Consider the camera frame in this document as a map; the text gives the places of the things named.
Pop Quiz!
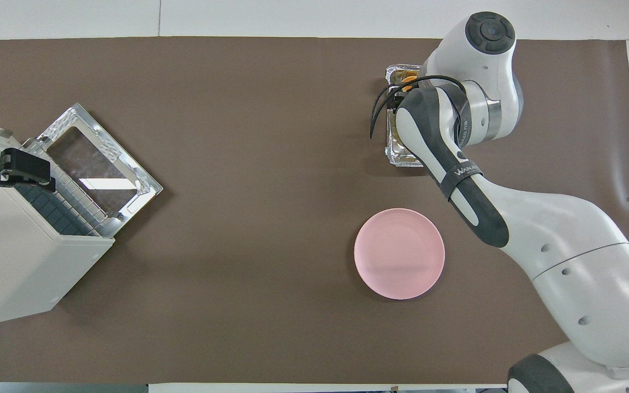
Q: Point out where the aluminium foil baking tray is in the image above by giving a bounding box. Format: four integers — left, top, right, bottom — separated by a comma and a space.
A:
384, 64, 424, 168

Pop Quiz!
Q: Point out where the cream toaster oven body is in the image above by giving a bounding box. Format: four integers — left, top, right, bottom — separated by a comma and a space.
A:
0, 117, 116, 327

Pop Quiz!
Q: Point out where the glass oven door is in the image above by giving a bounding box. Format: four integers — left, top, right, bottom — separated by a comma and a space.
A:
36, 103, 163, 222

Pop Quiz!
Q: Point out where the brown table mat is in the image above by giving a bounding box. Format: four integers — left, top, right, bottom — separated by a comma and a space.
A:
0, 37, 629, 384

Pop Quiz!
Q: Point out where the pink round plate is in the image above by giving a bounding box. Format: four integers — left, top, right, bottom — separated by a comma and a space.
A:
354, 208, 446, 300

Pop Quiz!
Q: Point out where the metal wire oven rack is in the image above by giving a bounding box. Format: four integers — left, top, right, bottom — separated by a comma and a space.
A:
14, 139, 116, 236

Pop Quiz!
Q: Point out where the black right arm gripper cable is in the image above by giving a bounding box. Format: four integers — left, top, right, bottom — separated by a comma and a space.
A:
370, 75, 468, 140

